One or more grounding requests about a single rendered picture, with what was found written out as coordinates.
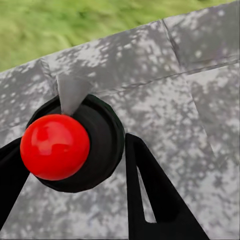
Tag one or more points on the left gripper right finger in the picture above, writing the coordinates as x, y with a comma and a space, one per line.
174, 220

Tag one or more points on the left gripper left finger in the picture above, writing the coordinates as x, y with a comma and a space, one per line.
13, 175

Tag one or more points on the pesticide atomizer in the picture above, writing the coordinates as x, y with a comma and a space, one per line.
75, 141

